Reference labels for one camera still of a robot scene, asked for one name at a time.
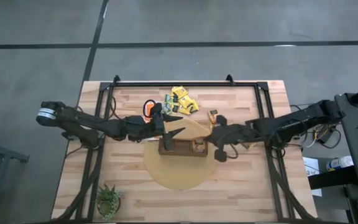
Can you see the wooden tea box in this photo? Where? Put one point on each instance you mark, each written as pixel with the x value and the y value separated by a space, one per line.
pixel 182 147

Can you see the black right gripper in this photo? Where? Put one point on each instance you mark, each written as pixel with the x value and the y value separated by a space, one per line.
pixel 232 135

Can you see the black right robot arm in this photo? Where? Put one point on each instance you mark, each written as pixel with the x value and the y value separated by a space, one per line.
pixel 291 123

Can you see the orange tazo tea packet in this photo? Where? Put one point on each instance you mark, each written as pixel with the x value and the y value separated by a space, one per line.
pixel 149 109

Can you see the potted succulent plant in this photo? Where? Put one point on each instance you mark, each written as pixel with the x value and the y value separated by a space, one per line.
pixel 108 202

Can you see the round woven placemat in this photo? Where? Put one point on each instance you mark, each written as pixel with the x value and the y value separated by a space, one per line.
pixel 179 174

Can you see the white spray can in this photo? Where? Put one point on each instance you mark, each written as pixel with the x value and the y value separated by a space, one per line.
pixel 340 162

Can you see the white paper sheet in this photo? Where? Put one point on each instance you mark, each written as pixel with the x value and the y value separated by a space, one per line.
pixel 312 174

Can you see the black aluminium table frame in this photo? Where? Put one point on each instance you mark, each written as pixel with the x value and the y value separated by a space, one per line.
pixel 182 84

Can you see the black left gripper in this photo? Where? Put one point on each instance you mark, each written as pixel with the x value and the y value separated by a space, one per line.
pixel 149 127

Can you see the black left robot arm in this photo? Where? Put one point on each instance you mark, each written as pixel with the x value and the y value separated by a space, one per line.
pixel 82 121

